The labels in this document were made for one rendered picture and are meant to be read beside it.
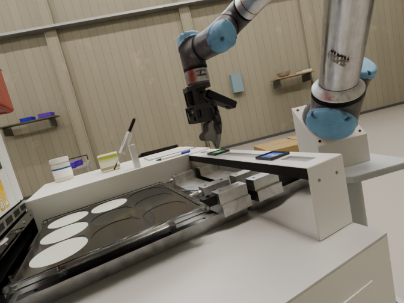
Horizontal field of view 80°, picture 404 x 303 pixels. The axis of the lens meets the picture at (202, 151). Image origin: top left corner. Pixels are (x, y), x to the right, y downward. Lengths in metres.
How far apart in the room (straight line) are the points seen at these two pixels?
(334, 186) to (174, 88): 6.94
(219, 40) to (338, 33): 0.27
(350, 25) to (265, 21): 7.86
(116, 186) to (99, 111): 6.65
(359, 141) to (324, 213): 0.49
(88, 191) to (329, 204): 0.68
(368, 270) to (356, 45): 0.41
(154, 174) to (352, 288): 0.64
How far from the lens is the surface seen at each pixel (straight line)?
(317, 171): 0.48
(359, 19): 0.58
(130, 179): 0.87
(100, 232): 0.58
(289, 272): 0.45
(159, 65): 7.44
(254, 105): 7.74
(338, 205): 0.53
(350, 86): 0.65
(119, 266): 0.57
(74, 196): 0.87
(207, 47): 0.72
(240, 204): 0.59
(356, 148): 0.95
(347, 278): 0.48
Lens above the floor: 1.08
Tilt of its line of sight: 8 degrees down
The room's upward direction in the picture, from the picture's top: 13 degrees counter-clockwise
